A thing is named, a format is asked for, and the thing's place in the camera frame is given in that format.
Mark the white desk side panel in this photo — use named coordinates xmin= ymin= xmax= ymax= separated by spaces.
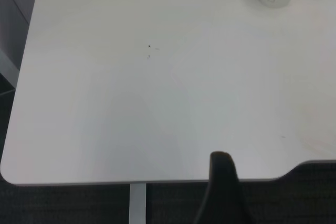
xmin=0 ymin=0 xmax=41 ymax=91

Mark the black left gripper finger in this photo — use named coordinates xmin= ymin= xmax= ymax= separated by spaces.
xmin=194 ymin=151 xmax=257 ymax=224

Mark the white metal table leg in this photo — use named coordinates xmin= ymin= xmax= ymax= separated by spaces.
xmin=128 ymin=183 xmax=146 ymax=224

